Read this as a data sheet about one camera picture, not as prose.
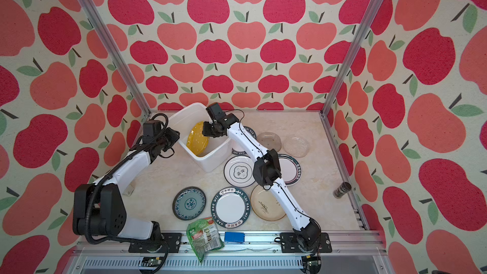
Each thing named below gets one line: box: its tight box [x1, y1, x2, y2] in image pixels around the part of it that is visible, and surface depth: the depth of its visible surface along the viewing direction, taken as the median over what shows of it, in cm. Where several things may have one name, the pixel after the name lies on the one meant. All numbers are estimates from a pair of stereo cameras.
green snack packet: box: [185, 216, 225, 263], surface depth 76 cm
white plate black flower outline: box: [223, 155, 256, 188], surface depth 95 cm
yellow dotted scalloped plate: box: [186, 121, 210, 157], surface depth 103 cm
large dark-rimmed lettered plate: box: [210, 186, 252, 229], surface depth 84 cm
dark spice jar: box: [332, 181, 352, 199], surface depth 82 cm
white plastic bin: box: [168, 102, 233, 173], surface depth 100 cm
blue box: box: [223, 231, 245, 243], surface depth 77 cm
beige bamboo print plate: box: [250, 184, 286, 222], surface depth 85 cm
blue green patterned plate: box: [172, 186, 207, 221], surface depth 86 cm
